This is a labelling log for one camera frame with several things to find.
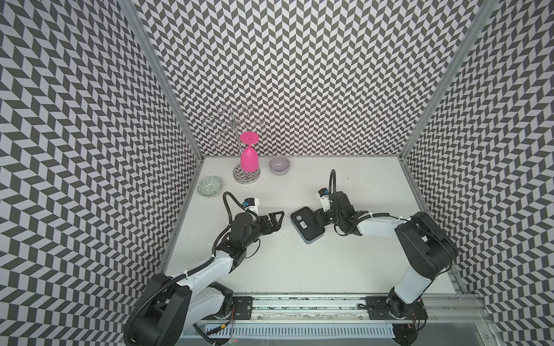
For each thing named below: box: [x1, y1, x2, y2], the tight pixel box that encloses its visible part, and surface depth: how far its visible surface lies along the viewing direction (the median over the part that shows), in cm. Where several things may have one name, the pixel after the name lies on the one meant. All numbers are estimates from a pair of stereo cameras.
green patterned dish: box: [196, 175, 223, 199], surface depth 107 cm
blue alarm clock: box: [289, 206, 326, 245], surface depth 92 cm
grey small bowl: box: [269, 156, 291, 176], surface depth 111 cm
